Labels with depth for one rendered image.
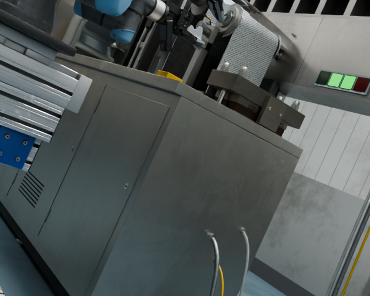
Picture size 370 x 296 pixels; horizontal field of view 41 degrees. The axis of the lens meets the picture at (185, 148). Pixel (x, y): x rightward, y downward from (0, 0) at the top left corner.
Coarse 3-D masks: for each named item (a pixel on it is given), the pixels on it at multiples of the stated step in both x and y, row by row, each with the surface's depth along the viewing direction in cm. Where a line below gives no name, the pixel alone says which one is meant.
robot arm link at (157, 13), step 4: (156, 4) 178; (160, 4) 172; (164, 4) 174; (156, 8) 171; (160, 8) 172; (164, 8) 173; (152, 12) 171; (156, 12) 172; (160, 12) 173; (148, 16) 173; (152, 16) 173; (156, 16) 173; (160, 16) 173; (152, 20) 175; (156, 20) 174
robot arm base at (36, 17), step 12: (0, 0) 107; (12, 0) 108; (24, 0) 108; (36, 0) 109; (48, 0) 111; (12, 12) 107; (24, 12) 107; (36, 12) 109; (48, 12) 112; (36, 24) 109; (48, 24) 112
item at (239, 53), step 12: (240, 36) 198; (228, 48) 196; (240, 48) 199; (252, 48) 202; (228, 60) 198; (240, 60) 201; (252, 60) 204; (264, 60) 208; (252, 72) 206; (264, 72) 209
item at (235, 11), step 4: (232, 8) 199; (236, 8) 197; (236, 12) 196; (236, 16) 195; (232, 20) 196; (236, 20) 195; (216, 24) 203; (228, 24) 197; (232, 24) 195; (220, 28) 200; (224, 28) 198; (228, 28) 196; (220, 32) 200; (224, 32) 199; (228, 36) 201
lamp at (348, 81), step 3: (345, 75) 187; (345, 78) 187; (348, 78) 186; (351, 78) 185; (354, 78) 184; (342, 81) 187; (345, 81) 186; (348, 81) 185; (351, 81) 184; (354, 81) 183; (342, 84) 187; (345, 84) 186; (348, 84) 185; (351, 84) 184; (342, 87) 186; (345, 87) 185; (348, 87) 184; (351, 87) 183
